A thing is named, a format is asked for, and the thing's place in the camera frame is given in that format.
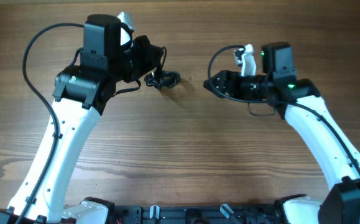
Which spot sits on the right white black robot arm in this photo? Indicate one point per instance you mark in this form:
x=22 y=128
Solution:
x=300 y=103

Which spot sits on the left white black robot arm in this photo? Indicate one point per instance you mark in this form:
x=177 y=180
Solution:
x=110 y=54

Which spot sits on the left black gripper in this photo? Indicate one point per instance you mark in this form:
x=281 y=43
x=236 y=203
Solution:
x=143 y=45

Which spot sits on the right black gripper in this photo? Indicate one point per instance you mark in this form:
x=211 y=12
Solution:
x=235 y=77

